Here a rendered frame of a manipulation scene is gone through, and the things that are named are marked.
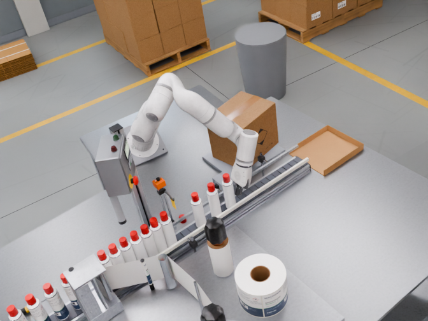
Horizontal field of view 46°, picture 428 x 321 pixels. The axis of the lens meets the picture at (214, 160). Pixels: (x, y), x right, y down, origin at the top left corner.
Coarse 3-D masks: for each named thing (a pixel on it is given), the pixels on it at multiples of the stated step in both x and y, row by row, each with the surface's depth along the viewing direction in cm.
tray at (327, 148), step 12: (324, 132) 289; (336, 132) 285; (300, 144) 281; (312, 144) 283; (324, 144) 281; (336, 144) 280; (348, 144) 278; (360, 144) 273; (300, 156) 276; (312, 156) 275; (324, 156) 273; (336, 156) 272; (348, 156) 268; (312, 168) 267; (324, 168) 266
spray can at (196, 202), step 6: (192, 192) 229; (192, 198) 228; (198, 198) 229; (192, 204) 229; (198, 204) 229; (192, 210) 233; (198, 210) 231; (198, 216) 233; (204, 216) 236; (198, 222) 236; (204, 222) 238
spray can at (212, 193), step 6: (210, 186) 231; (210, 192) 233; (216, 192) 233; (210, 198) 234; (216, 198) 234; (210, 204) 237; (216, 204) 236; (210, 210) 241; (216, 210) 239; (216, 216) 241
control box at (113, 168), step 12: (108, 144) 200; (120, 144) 199; (96, 156) 195; (108, 156) 194; (120, 156) 193; (108, 168) 195; (120, 168) 195; (132, 168) 210; (108, 180) 199; (120, 180) 199; (108, 192) 203; (120, 192) 203
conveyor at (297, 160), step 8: (296, 160) 267; (280, 168) 264; (288, 168) 263; (272, 176) 260; (288, 176) 258; (256, 184) 257; (264, 184) 256; (248, 192) 253; (264, 192) 252; (240, 200) 250; (224, 208) 247; (240, 208) 246; (208, 216) 245; (192, 224) 242; (184, 232) 239; (200, 232) 237; (176, 248) 232; (168, 256) 230; (72, 312) 213; (80, 312) 212; (56, 320) 211; (64, 320) 210
